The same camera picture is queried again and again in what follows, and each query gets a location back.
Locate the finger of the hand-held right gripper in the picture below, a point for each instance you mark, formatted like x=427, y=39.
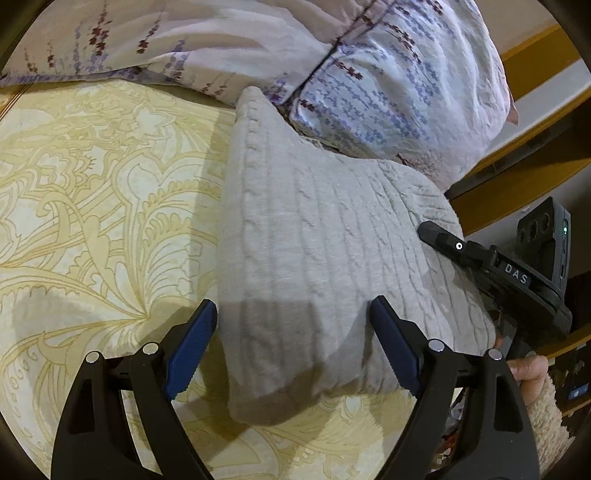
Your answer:
x=455, y=247

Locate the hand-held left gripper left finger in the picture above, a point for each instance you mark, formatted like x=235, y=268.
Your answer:
x=191, y=355

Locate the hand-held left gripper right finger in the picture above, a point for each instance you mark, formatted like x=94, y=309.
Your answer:
x=397, y=346

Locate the person's right forearm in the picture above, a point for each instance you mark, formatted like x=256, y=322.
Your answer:
x=545, y=415

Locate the person's right hand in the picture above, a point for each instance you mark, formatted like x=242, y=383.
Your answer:
x=528, y=371

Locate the blue floral tree print pillow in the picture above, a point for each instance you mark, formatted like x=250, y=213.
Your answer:
x=415, y=92

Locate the yellow patterned bed sheet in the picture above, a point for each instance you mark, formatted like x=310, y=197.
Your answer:
x=92, y=207

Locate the white purple-sprig floral pillow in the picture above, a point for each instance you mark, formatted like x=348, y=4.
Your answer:
x=184, y=37

